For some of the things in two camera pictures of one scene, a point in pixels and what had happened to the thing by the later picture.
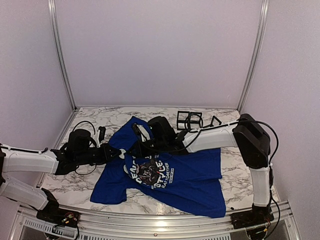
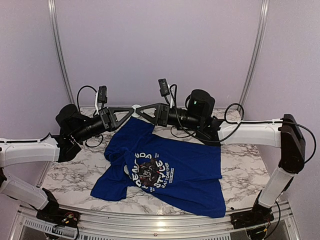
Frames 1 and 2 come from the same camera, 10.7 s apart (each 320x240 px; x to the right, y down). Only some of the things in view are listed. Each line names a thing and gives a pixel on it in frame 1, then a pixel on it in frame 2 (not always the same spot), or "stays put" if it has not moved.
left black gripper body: (98, 160) -> (106, 115)
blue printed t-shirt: (192, 180) stays put
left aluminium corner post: (51, 7) stays put
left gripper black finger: (120, 153) -> (118, 124)
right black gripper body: (159, 144) -> (163, 121)
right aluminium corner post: (264, 17) stays put
